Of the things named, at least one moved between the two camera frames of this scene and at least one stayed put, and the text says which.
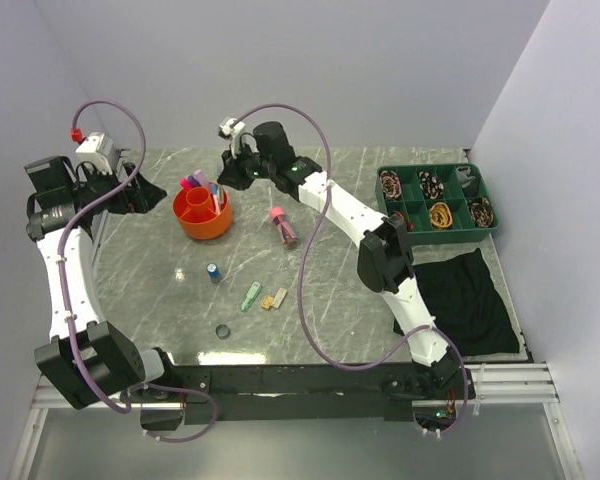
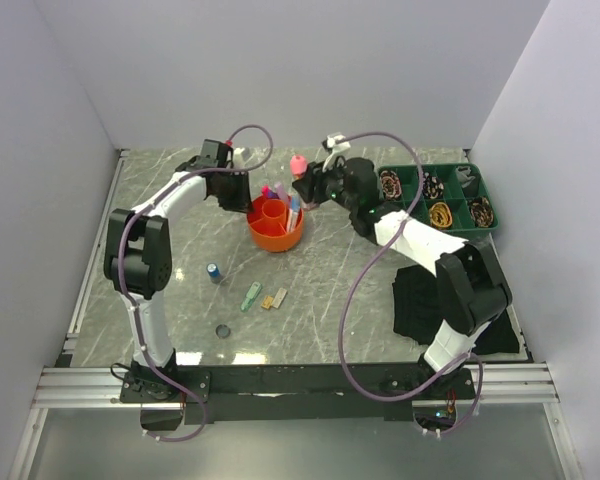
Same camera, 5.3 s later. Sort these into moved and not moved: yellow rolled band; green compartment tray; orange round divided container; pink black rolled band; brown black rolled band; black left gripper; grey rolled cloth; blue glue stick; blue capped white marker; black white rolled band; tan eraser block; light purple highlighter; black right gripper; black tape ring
Moved: black left gripper; light purple highlighter; orange round divided container; blue capped white marker; black right gripper
Not moved: green compartment tray; blue glue stick; grey rolled cloth; black white rolled band; tan eraser block; brown black rolled band; black tape ring; yellow rolled band; pink black rolled band
